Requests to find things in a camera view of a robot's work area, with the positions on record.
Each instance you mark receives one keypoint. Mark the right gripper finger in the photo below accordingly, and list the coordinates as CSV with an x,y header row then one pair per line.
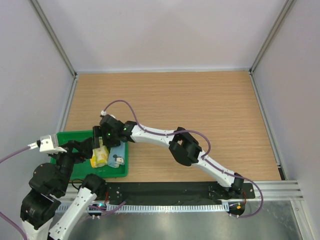
x,y
111,142
96,134

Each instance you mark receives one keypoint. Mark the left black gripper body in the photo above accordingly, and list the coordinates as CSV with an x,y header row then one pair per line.
x,y
65,161

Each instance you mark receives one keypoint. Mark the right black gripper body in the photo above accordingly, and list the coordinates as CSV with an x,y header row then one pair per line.
x,y
105,133

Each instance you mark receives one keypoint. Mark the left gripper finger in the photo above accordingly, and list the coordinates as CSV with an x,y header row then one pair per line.
x,y
74,146
86,148

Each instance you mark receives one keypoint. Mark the blue polka dot towel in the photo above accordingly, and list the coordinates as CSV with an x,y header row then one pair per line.
x,y
116,157

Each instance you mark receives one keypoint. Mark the yellow green patterned towel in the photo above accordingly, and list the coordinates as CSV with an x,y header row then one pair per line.
x,y
99,155

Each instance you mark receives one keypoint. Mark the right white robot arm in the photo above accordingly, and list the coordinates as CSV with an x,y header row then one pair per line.
x,y
184,148

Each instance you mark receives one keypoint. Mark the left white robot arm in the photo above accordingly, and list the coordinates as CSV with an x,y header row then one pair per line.
x,y
49,183

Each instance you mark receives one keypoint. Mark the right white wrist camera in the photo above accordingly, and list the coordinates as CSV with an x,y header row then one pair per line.
x,y
103,113

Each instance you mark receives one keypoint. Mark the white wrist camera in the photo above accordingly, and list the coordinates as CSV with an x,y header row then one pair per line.
x,y
103,113
47,144

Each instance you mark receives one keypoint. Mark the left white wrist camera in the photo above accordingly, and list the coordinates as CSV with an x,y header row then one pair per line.
x,y
47,144

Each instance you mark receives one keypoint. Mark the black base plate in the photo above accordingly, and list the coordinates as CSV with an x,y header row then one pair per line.
x,y
172,193

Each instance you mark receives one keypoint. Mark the white slotted cable duct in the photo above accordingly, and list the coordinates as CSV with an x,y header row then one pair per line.
x,y
153,208

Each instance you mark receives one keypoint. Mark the left aluminium frame post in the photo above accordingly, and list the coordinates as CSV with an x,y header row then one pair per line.
x,y
52,35

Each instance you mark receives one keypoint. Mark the aluminium frame post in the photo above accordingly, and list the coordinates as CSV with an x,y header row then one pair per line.
x,y
52,35
279,21

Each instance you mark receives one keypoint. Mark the aluminium front rail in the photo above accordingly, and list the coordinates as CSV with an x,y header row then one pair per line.
x,y
282,190

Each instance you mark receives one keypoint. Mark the right aluminium frame post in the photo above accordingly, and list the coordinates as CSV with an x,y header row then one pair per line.
x,y
279,21

